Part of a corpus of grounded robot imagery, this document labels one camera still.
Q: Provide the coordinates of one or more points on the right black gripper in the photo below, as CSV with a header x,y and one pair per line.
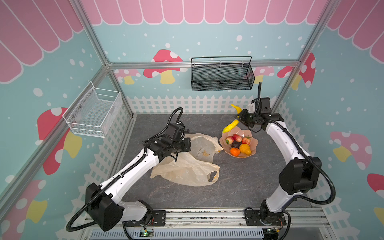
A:
x,y
242,117

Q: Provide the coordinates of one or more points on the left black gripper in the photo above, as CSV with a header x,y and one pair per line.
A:
x,y
187,144

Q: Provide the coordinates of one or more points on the translucent cream plastic bag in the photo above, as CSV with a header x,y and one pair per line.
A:
x,y
194,168

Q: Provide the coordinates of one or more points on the orange tangerine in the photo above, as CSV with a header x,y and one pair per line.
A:
x,y
235,152

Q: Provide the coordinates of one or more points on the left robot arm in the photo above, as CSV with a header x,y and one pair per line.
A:
x,y
109,209

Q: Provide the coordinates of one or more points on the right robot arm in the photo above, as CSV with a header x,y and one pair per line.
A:
x,y
299,175

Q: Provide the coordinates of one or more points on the red peach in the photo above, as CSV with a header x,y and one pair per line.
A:
x,y
238,138

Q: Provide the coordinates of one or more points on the red apple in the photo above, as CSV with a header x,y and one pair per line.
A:
x,y
246,140

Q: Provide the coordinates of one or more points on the pink flower-shaped fruit plate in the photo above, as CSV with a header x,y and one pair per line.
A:
x,y
227,139

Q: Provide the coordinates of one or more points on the dark purple fruit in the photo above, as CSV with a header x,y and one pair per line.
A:
x,y
236,145

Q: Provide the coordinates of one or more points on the yellow mango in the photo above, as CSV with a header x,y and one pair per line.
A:
x,y
245,149

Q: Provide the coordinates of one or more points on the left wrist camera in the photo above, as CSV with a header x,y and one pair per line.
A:
x,y
176,131

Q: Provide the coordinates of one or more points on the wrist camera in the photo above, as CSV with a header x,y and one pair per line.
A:
x,y
260,106
176,131

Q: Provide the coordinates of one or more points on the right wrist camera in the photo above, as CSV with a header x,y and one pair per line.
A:
x,y
260,106

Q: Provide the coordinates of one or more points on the black mesh wall basket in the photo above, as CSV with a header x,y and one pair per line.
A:
x,y
228,73

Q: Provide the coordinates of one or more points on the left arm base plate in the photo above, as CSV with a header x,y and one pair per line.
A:
x,y
152,218

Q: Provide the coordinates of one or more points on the white wire wall basket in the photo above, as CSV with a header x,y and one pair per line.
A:
x,y
93,112

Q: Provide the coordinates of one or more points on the aluminium mounting rail frame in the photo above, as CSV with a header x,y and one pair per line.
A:
x,y
221,224

